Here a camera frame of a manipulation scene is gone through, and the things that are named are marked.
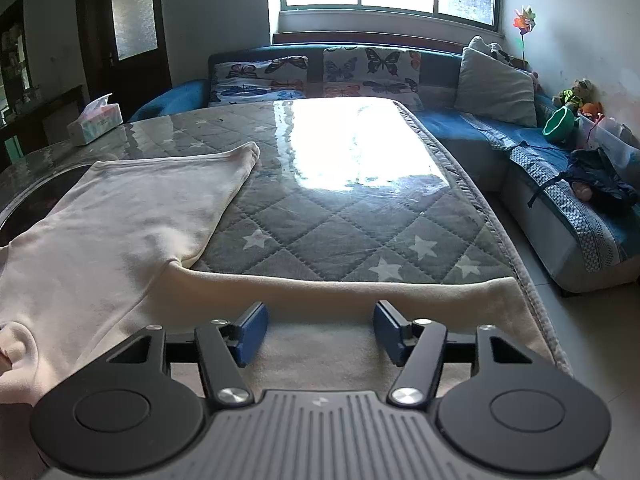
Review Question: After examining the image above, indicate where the butterfly print pillow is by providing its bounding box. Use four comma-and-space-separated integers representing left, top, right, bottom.
322, 46, 425, 111
207, 56, 309, 107

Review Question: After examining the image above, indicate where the grey quilted star table cover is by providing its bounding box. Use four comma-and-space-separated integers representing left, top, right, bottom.
0, 97, 573, 376

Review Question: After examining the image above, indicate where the round glass table inset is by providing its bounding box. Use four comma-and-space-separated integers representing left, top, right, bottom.
0, 165, 91, 248

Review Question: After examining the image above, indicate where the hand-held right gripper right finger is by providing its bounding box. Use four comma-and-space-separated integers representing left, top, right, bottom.
372, 300, 539, 407

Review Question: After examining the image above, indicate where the white black printed pillow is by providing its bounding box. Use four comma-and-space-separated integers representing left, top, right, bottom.
467, 36, 526, 68

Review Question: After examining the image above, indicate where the dark wooden door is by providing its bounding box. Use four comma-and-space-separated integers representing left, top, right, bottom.
75, 0, 168, 108

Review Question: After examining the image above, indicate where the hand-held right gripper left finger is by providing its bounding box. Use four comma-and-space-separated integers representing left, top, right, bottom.
106, 301, 271, 408

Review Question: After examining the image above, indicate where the blue sofa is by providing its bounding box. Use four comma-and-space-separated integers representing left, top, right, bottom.
127, 42, 640, 295

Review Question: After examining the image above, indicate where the green bowl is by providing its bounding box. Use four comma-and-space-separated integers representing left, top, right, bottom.
542, 106, 577, 144

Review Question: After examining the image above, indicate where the grey pillow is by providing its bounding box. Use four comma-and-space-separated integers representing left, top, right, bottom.
454, 46, 538, 128

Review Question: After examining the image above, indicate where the dark wooden cabinet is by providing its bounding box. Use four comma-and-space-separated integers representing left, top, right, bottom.
0, 0, 86, 156

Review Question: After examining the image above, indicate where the cream garment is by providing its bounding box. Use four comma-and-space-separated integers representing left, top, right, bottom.
0, 141, 568, 406

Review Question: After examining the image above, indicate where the green yellow plush toy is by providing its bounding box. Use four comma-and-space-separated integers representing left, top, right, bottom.
552, 78, 596, 111

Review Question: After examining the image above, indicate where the colourful pinwheel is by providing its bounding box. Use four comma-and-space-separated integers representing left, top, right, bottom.
512, 5, 538, 61

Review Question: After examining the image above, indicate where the dark blue clothing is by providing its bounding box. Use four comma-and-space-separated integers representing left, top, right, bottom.
527, 146, 640, 208

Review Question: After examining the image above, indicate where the tissue box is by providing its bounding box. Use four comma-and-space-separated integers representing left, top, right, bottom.
66, 93, 124, 146

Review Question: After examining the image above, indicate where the white plastic bag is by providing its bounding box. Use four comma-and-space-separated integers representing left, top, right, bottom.
577, 115, 640, 186

